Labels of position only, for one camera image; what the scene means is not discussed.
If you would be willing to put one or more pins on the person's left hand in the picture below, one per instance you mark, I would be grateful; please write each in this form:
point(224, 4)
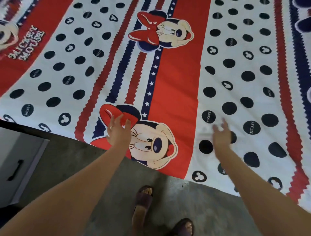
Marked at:
point(119, 133)

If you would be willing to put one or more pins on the person's right forearm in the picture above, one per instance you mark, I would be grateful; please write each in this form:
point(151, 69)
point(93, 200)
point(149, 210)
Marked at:
point(255, 194)

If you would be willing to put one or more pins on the purple slipper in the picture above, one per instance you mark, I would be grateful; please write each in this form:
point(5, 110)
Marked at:
point(143, 199)
point(179, 228)

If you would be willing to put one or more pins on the cartoon print bed sheet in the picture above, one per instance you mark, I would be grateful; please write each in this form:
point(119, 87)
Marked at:
point(175, 73)

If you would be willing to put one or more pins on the person's left leg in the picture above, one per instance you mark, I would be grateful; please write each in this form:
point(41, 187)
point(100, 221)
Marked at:
point(138, 218)

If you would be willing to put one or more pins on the grey cabinet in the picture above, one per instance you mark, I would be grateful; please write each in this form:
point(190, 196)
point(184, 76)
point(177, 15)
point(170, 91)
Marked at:
point(26, 158)

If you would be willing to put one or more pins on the person's left forearm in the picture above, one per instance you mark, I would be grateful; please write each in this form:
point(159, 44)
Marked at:
point(73, 194)

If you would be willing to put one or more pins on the purple right slipper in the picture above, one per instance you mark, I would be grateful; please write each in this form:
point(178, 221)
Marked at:
point(179, 228)

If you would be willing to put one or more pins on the person's right hand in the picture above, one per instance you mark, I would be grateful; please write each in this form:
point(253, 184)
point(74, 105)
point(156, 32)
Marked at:
point(222, 138)

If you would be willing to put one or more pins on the purple left slipper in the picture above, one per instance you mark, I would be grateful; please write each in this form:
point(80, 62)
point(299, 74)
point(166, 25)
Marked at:
point(143, 199)

